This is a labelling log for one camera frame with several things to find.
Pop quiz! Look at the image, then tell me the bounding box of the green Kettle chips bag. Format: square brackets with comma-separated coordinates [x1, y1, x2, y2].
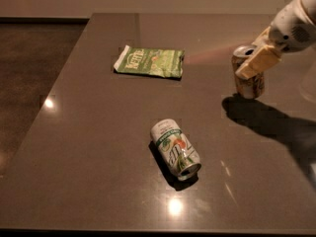
[114, 45, 185, 79]

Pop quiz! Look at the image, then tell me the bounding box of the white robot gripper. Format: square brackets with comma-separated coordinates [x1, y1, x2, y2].
[235, 0, 316, 80]

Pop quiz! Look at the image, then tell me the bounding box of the orange soda can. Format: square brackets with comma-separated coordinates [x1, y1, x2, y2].
[231, 44, 265, 99]

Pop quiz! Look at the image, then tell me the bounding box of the white green soda can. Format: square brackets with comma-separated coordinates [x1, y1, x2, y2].
[150, 118, 201, 181]

